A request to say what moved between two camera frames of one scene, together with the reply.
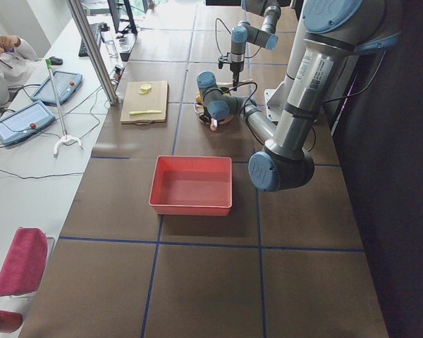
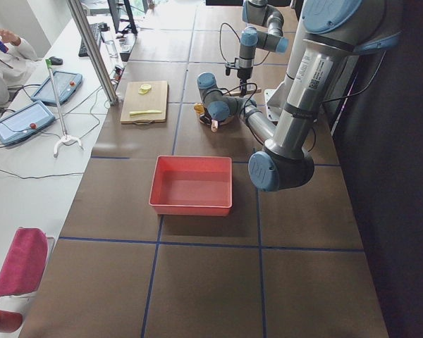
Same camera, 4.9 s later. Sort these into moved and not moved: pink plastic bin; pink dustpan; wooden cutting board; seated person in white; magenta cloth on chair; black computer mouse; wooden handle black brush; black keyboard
Moved: pink dustpan; wooden handle black brush
Not moved: seated person in white; pink plastic bin; magenta cloth on chair; black computer mouse; black keyboard; wooden cutting board
